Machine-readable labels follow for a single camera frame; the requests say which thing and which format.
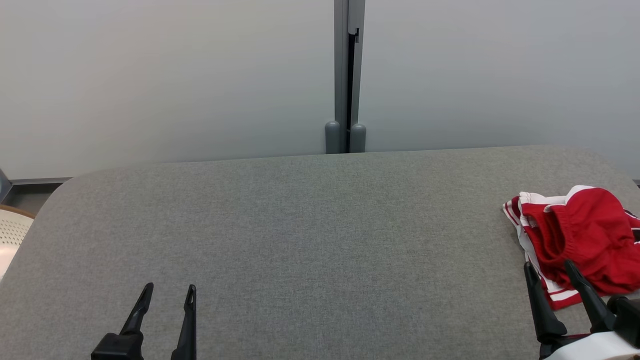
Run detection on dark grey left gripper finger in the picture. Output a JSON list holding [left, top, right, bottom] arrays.
[[171, 284, 197, 360], [119, 282, 155, 337]]

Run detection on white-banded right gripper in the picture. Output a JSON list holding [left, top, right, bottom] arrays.
[[523, 259, 640, 360]]

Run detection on red jersey with white sleeves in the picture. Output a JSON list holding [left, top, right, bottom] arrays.
[[502, 192, 583, 311]]

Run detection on red shorts with white stripe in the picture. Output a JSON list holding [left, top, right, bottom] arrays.
[[521, 185, 640, 296]]

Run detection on grey fabric sofa cushion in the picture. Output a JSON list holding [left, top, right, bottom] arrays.
[[0, 145, 640, 360]]

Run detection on white perforated laundry basket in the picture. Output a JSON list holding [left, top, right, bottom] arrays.
[[0, 204, 36, 281]]

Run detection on grey partition base rail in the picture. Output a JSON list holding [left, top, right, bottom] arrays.
[[0, 170, 73, 201]]

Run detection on grey double partition post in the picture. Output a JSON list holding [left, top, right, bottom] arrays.
[[325, 0, 367, 154]]

